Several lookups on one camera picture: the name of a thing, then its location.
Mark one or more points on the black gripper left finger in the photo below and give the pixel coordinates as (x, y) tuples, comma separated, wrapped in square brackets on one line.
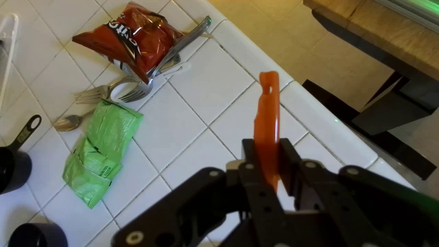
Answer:
[(256, 200)]

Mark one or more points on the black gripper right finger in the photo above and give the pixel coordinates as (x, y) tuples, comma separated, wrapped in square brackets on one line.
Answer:
[(365, 206)]

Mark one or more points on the large green packet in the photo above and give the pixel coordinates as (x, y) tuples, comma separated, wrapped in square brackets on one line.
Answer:
[(103, 151)]

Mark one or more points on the long silver fork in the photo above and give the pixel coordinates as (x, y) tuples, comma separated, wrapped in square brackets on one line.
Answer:
[(183, 41)]

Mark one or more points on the short silver fork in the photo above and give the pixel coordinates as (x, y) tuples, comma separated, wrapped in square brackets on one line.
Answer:
[(91, 94)]

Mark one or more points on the silver spoon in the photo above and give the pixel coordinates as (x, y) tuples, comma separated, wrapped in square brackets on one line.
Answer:
[(69, 122)]

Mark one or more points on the red chips bag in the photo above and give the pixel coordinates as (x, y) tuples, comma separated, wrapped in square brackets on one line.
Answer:
[(128, 38)]

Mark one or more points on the round black measuring cup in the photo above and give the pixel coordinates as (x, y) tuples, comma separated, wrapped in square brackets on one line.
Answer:
[(39, 234)]

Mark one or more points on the white plastic measuring spoon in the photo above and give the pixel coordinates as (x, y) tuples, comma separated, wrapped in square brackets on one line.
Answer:
[(12, 45)]

